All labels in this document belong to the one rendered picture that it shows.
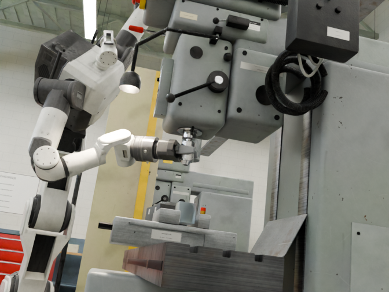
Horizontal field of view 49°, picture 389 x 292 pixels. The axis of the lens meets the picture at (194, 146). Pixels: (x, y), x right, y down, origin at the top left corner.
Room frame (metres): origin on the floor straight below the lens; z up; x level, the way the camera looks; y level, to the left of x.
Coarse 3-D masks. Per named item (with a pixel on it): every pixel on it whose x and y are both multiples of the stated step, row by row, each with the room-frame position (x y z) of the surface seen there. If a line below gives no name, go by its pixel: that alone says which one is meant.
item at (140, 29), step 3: (129, 27) 1.44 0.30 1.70; (132, 27) 1.44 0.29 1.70; (135, 27) 1.44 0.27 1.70; (138, 27) 1.44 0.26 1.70; (141, 27) 1.45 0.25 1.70; (132, 30) 1.45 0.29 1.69; (135, 30) 1.45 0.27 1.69; (138, 30) 1.45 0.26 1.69; (141, 30) 1.45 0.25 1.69; (144, 30) 1.45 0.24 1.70; (147, 30) 1.46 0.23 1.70; (141, 33) 1.46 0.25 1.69; (150, 33) 1.46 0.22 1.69; (153, 33) 1.46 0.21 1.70
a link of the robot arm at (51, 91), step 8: (48, 80) 1.41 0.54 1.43; (56, 80) 1.42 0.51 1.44; (40, 88) 1.41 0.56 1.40; (48, 88) 1.40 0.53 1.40; (56, 88) 1.40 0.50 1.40; (64, 88) 1.40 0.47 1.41; (40, 96) 1.42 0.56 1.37; (48, 96) 1.40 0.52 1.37; (56, 96) 1.39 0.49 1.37; (64, 96) 1.40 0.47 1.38; (48, 104) 1.38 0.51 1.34; (56, 104) 1.38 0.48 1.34; (64, 104) 1.40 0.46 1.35; (64, 112) 1.40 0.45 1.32
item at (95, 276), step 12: (96, 276) 1.19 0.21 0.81; (108, 276) 1.20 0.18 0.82; (120, 276) 1.20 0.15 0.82; (132, 276) 1.21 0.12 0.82; (96, 288) 1.19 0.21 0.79; (108, 288) 1.20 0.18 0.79; (120, 288) 1.20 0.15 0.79; (132, 288) 1.21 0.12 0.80; (144, 288) 1.21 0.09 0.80; (156, 288) 1.22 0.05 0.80
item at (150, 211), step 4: (156, 204) 1.82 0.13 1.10; (160, 204) 1.69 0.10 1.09; (164, 204) 1.69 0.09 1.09; (168, 204) 1.72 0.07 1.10; (172, 204) 1.72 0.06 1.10; (148, 208) 1.86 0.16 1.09; (152, 208) 1.79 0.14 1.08; (156, 208) 1.73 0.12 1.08; (164, 208) 1.69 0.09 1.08; (168, 208) 1.70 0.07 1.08; (172, 208) 1.70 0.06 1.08; (148, 212) 1.85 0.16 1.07; (152, 212) 1.78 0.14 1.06; (148, 216) 1.84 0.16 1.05; (152, 216) 1.77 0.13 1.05; (148, 220) 1.83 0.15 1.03; (180, 224) 1.71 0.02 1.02; (184, 224) 1.72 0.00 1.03
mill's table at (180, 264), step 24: (144, 264) 1.11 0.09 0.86; (168, 264) 0.81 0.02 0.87; (192, 264) 0.81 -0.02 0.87; (216, 264) 0.82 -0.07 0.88; (240, 264) 0.83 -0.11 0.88; (264, 264) 0.84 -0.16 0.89; (168, 288) 0.81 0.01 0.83; (192, 288) 0.82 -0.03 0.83; (216, 288) 0.82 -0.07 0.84; (240, 288) 0.83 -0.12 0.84; (264, 288) 0.84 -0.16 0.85
